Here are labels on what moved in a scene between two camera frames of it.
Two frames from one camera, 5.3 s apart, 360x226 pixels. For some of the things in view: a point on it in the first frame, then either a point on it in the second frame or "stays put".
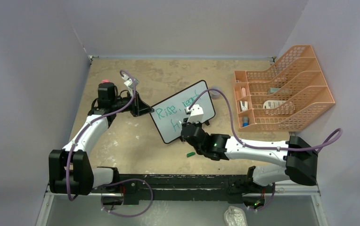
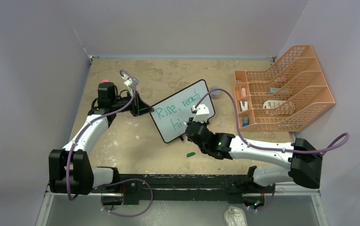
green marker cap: x=190 y=154 stays put
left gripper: x=138 y=108 stays put
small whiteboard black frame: x=168 y=116 stays put
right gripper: x=199 y=124 → x=204 y=123
